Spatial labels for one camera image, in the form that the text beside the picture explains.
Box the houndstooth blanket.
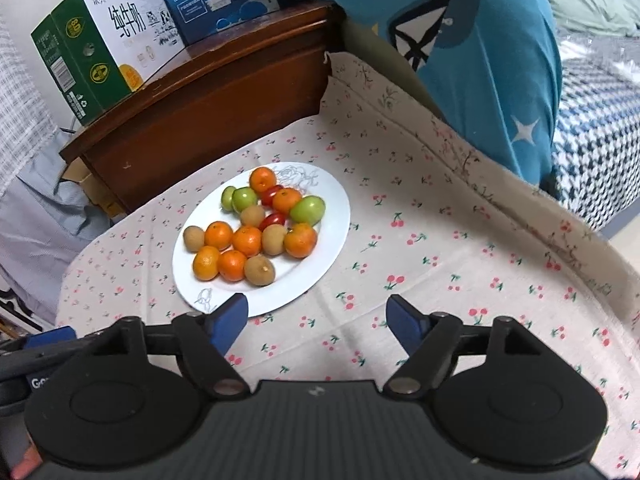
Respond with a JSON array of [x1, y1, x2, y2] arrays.
[[550, 57, 640, 233]]

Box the clear plastic sheet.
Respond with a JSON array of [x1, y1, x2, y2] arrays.
[[557, 30, 640, 78]]

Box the cherry print tablecloth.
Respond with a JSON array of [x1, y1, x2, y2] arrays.
[[55, 52, 640, 480]]

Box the olive green cushion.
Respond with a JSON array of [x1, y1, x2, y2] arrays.
[[340, 15, 451, 121]]

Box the brown wooden headboard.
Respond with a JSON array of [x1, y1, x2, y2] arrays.
[[59, 0, 346, 216]]

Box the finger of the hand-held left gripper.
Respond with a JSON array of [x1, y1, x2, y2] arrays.
[[0, 326, 108, 378]]

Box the grey blue shirt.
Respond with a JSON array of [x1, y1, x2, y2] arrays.
[[0, 145, 113, 321]]

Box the grey checkered cloth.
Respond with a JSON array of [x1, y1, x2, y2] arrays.
[[0, 15, 56, 196]]

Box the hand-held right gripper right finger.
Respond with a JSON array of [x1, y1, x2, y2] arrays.
[[382, 294, 543, 397]]

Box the green and white carton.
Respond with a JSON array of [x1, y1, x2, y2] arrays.
[[31, 0, 187, 127]]

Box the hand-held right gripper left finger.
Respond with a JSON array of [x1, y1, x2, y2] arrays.
[[95, 293, 251, 400]]

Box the brown cardboard box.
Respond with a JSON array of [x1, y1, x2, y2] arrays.
[[60, 157, 128, 221]]

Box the white plate with line drawings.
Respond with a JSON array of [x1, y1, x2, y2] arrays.
[[172, 162, 351, 319]]

